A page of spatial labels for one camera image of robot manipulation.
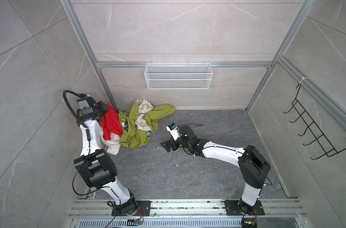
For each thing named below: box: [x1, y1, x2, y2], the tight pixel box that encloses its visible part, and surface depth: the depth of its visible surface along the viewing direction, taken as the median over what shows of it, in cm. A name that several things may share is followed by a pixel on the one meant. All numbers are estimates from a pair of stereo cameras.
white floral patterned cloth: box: [134, 98, 155, 131], surface depth 110 cm
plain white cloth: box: [99, 128, 121, 156], surface depth 97 cm
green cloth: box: [118, 101, 176, 149], surface depth 100 cm
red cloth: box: [100, 103, 123, 141], surface depth 92 cm
